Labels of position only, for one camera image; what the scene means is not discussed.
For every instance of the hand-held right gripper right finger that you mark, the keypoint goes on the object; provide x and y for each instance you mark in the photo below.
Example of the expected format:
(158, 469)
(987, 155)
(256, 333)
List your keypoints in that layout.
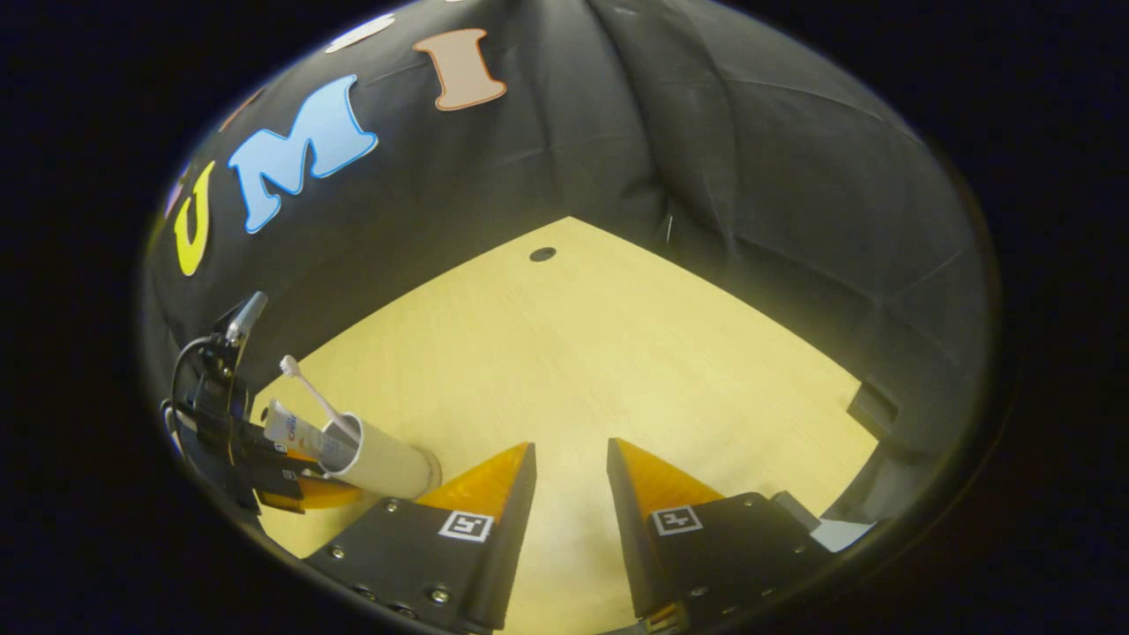
(628, 529)

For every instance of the black backdrop cloth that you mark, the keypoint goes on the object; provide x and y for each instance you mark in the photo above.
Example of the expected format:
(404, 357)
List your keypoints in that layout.
(706, 176)

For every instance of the white toothbrush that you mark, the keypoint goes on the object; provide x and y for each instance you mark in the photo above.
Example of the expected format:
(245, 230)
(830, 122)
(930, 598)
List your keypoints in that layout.
(309, 388)

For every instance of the white toothpaste tube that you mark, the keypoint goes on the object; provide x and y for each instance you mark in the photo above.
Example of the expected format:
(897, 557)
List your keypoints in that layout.
(295, 430)

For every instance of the light wooden desktop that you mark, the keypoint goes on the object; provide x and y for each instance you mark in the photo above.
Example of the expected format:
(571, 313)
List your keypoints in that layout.
(617, 353)

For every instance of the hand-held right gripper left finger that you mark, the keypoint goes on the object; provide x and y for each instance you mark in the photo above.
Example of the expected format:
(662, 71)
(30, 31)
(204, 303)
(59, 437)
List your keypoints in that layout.
(512, 538)

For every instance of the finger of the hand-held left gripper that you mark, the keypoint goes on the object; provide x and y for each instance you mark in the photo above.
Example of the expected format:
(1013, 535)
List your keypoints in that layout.
(287, 489)
(269, 444)

